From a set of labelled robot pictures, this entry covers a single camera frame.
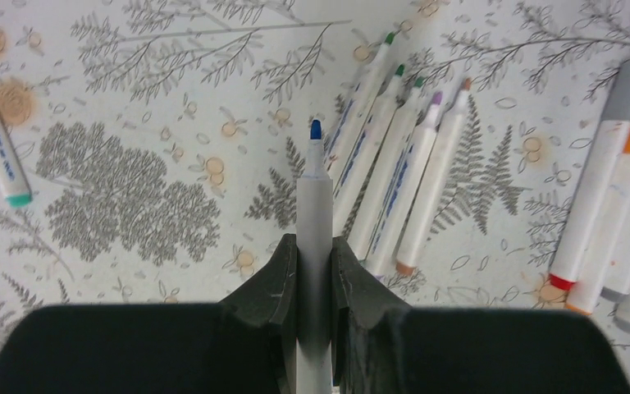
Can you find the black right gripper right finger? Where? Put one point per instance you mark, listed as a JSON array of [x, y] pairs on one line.
[[381, 344]]

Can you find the white pen teal cap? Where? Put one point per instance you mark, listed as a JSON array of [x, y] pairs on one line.
[[395, 134]]

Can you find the white pen blue cap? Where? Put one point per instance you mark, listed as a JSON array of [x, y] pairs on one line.
[[432, 184]]

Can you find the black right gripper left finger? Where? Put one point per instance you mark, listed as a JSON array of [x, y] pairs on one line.
[[243, 343]]

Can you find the white pen dark green cap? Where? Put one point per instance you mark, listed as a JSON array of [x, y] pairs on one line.
[[365, 150]]

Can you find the white pen grey cap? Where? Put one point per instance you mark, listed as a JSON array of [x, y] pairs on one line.
[[606, 147]]

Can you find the white pen purple cap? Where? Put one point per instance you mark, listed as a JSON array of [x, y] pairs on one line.
[[404, 187]]

